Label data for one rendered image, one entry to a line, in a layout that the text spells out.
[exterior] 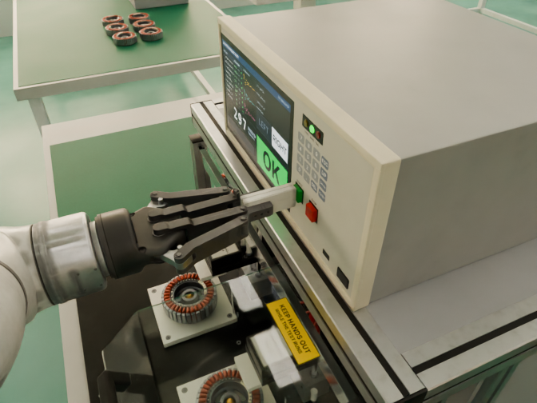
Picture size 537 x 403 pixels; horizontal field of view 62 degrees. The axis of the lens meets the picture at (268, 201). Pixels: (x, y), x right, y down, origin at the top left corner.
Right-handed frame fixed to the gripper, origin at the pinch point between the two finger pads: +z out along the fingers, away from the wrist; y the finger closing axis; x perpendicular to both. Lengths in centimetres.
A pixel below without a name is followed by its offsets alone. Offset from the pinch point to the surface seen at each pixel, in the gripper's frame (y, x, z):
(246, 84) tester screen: -17.4, 7.5, 4.2
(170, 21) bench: -211, -43, 35
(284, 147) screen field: -4.5, 4.2, 4.2
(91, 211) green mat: -64, -43, -24
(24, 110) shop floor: -296, -118, -61
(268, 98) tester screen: -9.4, 8.9, 4.2
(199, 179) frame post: -37.9, -22.4, 0.4
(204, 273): -18.6, -30.1, -5.2
